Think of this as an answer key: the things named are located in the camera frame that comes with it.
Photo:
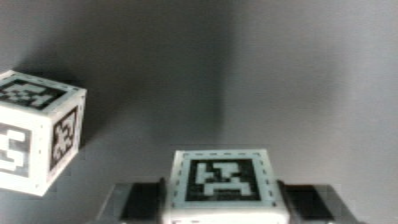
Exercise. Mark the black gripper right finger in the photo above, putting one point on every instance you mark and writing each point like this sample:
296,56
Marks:
315,205

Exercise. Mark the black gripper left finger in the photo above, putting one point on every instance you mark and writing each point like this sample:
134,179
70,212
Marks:
134,202

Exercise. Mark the white chair leg block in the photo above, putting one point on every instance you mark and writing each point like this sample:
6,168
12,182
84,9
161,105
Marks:
223,189
42,116

